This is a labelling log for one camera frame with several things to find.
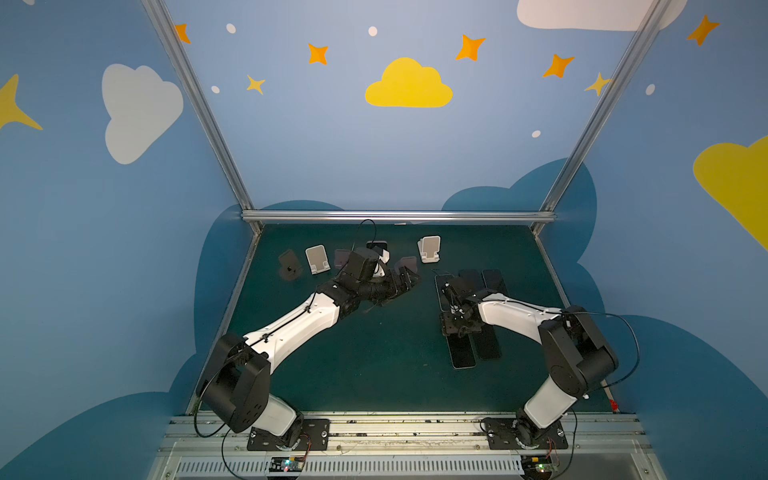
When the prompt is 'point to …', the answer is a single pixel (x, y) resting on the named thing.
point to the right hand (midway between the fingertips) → (456, 323)
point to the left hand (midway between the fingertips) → (415, 286)
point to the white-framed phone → (440, 280)
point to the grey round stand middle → (409, 262)
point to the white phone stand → (317, 259)
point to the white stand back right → (429, 246)
